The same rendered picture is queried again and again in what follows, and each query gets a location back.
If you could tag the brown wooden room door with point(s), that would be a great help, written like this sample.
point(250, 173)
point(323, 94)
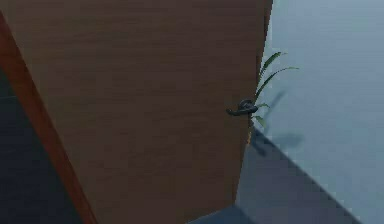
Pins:
point(143, 100)

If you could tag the green house plant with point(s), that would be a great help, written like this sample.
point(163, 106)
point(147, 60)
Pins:
point(268, 78)

